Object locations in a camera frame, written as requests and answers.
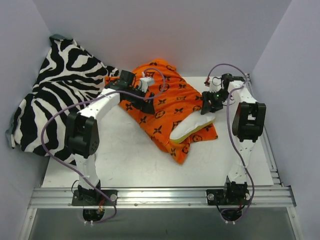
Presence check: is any white pillow yellow side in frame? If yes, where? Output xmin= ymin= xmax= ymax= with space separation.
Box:
xmin=169 ymin=110 xmax=216 ymax=144

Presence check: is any orange patterned pillowcase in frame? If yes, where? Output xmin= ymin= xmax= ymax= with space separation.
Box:
xmin=119 ymin=58 xmax=218 ymax=165

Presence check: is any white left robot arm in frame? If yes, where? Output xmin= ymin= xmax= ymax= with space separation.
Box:
xmin=64 ymin=71 xmax=155 ymax=206

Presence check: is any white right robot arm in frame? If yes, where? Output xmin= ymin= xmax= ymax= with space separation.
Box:
xmin=201 ymin=73 xmax=267 ymax=205

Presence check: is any zebra print pillow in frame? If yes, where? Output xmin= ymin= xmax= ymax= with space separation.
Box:
xmin=5 ymin=34 xmax=120 ymax=157

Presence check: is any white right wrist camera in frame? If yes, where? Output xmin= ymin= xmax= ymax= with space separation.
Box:
xmin=209 ymin=78 xmax=222 ymax=93

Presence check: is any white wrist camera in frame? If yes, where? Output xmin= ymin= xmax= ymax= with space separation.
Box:
xmin=138 ymin=77 xmax=155 ymax=93
xmin=209 ymin=78 xmax=222 ymax=93

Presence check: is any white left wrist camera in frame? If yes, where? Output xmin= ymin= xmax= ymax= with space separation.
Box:
xmin=138 ymin=77 xmax=155 ymax=93

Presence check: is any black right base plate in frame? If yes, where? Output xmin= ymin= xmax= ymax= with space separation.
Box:
xmin=206 ymin=189 xmax=250 ymax=206

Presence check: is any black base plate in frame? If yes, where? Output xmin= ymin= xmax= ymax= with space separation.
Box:
xmin=71 ymin=189 xmax=118 ymax=207
xmin=206 ymin=189 xmax=250 ymax=206

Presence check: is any aluminium mounting rail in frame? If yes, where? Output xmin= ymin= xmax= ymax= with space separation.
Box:
xmin=29 ymin=185 xmax=296 ymax=209

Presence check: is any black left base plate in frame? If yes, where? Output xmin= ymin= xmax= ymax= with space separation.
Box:
xmin=71 ymin=189 xmax=118 ymax=207

